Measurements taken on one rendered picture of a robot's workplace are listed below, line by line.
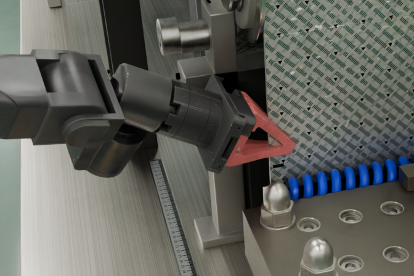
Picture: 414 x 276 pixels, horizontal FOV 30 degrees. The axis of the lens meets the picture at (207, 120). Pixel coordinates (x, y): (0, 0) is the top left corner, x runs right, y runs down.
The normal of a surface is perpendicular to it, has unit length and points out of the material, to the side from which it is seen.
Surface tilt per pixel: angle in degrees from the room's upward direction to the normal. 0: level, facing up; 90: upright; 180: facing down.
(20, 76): 34
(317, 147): 90
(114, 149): 107
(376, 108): 90
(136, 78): 44
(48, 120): 118
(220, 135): 60
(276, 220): 90
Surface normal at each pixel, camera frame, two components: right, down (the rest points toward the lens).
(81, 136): 0.36, 0.79
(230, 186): 0.21, 0.47
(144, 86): 0.45, -0.35
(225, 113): -0.88, -0.28
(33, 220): -0.07, -0.87
